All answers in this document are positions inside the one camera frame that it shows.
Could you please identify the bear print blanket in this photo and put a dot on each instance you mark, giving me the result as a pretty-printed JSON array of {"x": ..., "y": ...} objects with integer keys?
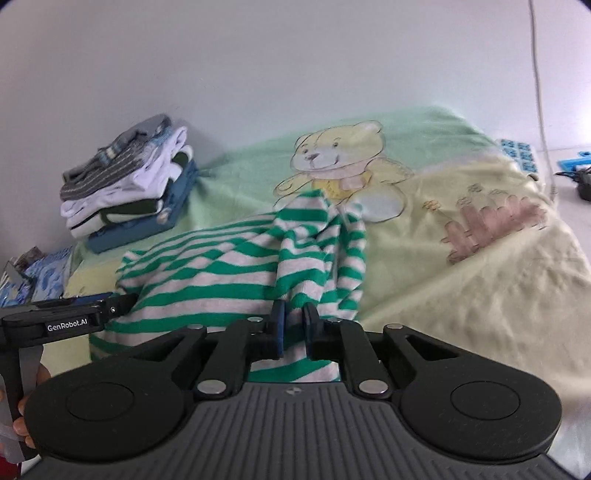
[{"x": 461, "y": 286}]

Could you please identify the green white striped shirt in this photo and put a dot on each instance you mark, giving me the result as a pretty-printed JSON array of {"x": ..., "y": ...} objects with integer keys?
[{"x": 217, "y": 272}]

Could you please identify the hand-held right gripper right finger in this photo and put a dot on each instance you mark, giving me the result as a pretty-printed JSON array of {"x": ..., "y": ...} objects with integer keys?
[{"x": 310, "y": 332}]

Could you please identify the blue plastic tray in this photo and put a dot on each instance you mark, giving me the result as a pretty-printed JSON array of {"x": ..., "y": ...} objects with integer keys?
[{"x": 575, "y": 162}]

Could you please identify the black power adapter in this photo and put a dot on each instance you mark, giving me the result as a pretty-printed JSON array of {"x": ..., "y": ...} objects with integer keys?
[{"x": 584, "y": 187}]

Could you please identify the blue patterned side table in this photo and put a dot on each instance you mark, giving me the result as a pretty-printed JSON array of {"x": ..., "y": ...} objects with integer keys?
[{"x": 51, "y": 277}]

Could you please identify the person's left hand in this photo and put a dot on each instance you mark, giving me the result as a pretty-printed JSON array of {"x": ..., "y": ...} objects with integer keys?
[{"x": 22, "y": 422}]

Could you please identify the white power strip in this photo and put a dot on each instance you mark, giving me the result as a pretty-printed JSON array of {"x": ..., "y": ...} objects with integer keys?
[{"x": 519, "y": 157}]

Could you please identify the white dark-trimmed folded garment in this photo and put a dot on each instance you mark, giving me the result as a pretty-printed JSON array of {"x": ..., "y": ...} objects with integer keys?
[{"x": 124, "y": 213}]

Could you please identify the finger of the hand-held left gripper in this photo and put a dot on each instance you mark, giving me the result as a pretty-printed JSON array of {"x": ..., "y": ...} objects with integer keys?
[
  {"x": 74, "y": 300},
  {"x": 121, "y": 305}
]

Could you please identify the stack of folded clothes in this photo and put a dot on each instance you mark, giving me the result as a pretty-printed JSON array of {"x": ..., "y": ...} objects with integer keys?
[{"x": 138, "y": 184}]

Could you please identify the blue folded garment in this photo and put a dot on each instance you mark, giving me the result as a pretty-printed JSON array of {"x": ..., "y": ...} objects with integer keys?
[{"x": 138, "y": 230}]

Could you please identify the grey patterned folded garment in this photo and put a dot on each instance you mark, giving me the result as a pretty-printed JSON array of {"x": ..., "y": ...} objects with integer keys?
[{"x": 111, "y": 161}]

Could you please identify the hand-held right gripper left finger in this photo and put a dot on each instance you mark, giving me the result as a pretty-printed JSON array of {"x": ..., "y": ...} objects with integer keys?
[{"x": 277, "y": 327}]

